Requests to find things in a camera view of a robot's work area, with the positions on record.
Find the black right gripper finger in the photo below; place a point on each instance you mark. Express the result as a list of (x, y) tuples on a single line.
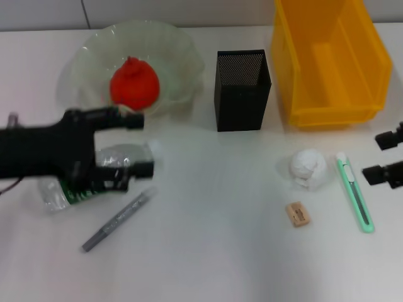
[(374, 175), (385, 140)]

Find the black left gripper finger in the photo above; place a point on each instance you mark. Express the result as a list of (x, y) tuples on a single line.
[(143, 170)]

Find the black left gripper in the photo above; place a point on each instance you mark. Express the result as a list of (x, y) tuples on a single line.
[(41, 151)]

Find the green utility knife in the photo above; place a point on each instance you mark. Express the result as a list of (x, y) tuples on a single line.
[(354, 192)]

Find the orange fruit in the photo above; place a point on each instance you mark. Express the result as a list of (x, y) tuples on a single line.
[(135, 85)]

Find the grey marker pen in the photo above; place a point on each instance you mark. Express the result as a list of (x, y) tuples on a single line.
[(119, 218)]

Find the white paper ball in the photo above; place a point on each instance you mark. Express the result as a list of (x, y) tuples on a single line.
[(307, 168)]

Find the beige eraser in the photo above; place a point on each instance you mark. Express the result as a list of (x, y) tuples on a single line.
[(297, 215)]

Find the clear water bottle green label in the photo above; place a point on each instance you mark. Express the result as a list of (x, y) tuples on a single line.
[(53, 198)]

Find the green glass fruit plate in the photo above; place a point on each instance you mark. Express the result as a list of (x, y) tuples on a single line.
[(176, 56)]

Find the black mesh pen holder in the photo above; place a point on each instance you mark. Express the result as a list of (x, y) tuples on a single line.
[(242, 107)]

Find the yellow plastic bin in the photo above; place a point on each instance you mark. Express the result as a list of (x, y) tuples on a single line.
[(340, 78)]

